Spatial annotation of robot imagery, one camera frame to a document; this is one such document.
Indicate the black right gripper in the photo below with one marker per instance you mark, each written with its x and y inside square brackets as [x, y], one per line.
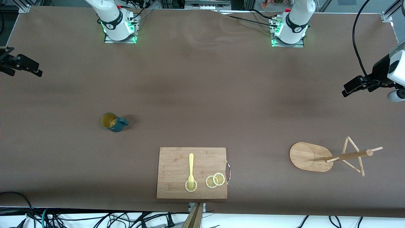
[6, 60]

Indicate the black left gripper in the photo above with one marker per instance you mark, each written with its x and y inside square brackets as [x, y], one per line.
[379, 71]

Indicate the teal cup with yellow inside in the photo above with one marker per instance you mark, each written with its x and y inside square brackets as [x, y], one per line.
[111, 122]

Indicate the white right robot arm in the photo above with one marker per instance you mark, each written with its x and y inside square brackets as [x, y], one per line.
[110, 15]

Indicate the wooden mug rack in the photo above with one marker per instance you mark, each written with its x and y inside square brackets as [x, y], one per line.
[307, 156]

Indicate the brown table cloth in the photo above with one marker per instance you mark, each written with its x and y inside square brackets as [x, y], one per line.
[95, 79]

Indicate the lemon slice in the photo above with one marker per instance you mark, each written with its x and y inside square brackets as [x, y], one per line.
[208, 183]
[219, 179]
[187, 188]

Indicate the wooden cutting board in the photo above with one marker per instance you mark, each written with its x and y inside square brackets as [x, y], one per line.
[174, 167]

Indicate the grey power strip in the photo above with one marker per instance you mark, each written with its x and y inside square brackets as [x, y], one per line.
[207, 4]

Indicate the yellow plastic fork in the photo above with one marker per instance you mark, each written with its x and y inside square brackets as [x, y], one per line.
[191, 164]

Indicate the aluminium frame profile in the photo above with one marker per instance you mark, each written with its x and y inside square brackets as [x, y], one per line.
[24, 7]
[389, 15]

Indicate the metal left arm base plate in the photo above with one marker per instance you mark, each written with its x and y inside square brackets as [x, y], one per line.
[300, 45]

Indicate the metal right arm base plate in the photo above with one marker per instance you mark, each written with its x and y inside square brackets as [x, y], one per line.
[109, 40]

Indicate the wooden camera post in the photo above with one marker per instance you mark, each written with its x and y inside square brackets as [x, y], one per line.
[193, 220]

